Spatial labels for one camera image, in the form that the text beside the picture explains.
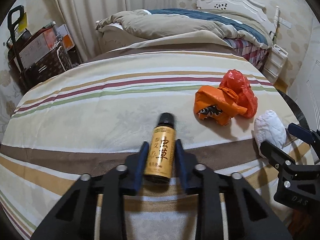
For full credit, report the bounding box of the white paper ball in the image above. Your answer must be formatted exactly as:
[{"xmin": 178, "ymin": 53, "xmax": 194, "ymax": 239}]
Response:
[{"xmin": 253, "ymin": 110, "xmax": 286, "ymax": 158}]

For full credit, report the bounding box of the yellow bottle black cap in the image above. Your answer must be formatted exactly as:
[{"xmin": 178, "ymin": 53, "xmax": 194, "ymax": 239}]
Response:
[{"xmin": 144, "ymin": 113, "xmax": 176, "ymax": 184}]

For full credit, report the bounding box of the white door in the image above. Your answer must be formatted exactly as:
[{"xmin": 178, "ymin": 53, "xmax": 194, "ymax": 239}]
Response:
[{"xmin": 288, "ymin": 18, "xmax": 320, "ymax": 130}]

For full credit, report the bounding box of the white plastic drawer unit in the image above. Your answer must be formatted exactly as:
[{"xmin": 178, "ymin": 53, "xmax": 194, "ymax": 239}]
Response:
[{"xmin": 262, "ymin": 44, "xmax": 288, "ymax": 84}]

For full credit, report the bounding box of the red plastic bag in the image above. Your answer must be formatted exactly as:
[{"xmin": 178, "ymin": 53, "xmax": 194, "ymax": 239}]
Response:
[{"xmin": 219, "ymin": 69, "xmax": 258, "ymax": 119}]

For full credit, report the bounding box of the orange plastic bag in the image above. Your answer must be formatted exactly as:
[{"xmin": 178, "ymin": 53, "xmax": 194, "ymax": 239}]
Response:
[{"xmin": 194, "ymin": 86, "xmax": 247, "ymax": 126}]

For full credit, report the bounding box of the plaid bed sheet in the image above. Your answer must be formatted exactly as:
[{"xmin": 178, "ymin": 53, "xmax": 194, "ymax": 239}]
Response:
[{"xmin": 223, "ymin": 38, "xmax": 269, "ymax": 70}]

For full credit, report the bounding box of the striped bed sheet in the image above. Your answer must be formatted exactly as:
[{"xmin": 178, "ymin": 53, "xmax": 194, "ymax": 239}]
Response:
[{"xmin": 1, "ymin": 31, "xmax": 319, "ymax": 239}]

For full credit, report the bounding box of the white wooden headboard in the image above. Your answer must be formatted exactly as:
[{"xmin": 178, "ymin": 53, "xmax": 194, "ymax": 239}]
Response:
[{"xmin": 196, "ymin": 0, "xmax": 280, "ymax": 38}]

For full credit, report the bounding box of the patterned brown storage box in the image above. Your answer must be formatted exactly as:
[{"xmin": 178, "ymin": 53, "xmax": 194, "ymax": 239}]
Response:
[{"xmin": 21, "ymin": 41, "xmax": 73, "ymax": 90}]

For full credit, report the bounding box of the white orange small box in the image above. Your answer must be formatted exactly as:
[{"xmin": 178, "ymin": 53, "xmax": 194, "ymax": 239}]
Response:
[{"xmin": 57, "ymin": 24, "xmax": 75, "ymax": 51}]

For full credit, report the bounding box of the cardboard box with orange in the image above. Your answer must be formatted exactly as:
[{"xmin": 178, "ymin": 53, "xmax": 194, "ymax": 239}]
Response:
[{"xmin": 19, "ymin": 28, "xmax": 57, "ymax": 69}]

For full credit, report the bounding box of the beige and blue quilt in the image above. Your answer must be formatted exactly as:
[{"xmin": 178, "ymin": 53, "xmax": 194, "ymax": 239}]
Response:
[{"xmin": 96, "ymin": 8, "xmax": 273, "ymax": 49}]

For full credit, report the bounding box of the white curtain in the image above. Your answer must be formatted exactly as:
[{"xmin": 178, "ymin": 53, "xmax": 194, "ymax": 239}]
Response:
[{"xmin": 53, "ymin": 0, "xmax": 176, "ymax": 61}]

